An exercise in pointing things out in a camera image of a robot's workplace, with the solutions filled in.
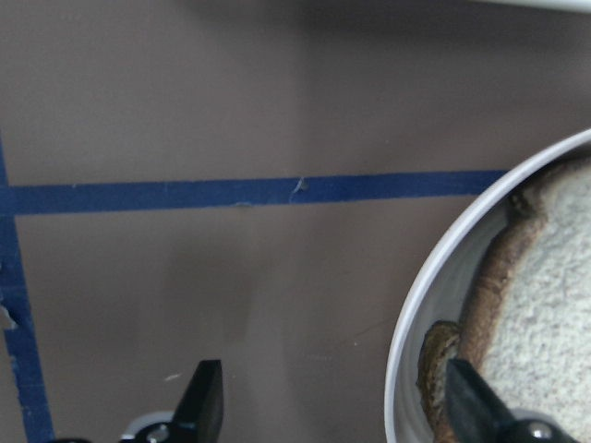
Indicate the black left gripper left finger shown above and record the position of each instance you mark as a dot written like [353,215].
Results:
[198,416]

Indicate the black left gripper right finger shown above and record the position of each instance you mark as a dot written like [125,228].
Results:
[475,412]

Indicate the bread slice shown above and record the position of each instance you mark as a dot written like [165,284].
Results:
[439,345]
[526,324]

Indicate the cream round plate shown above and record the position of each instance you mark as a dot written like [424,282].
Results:
[444,281]

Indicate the bread slice on plate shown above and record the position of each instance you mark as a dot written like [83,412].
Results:
[439,345]

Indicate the cream bear tray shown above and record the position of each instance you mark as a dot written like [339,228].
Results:
[577,6]

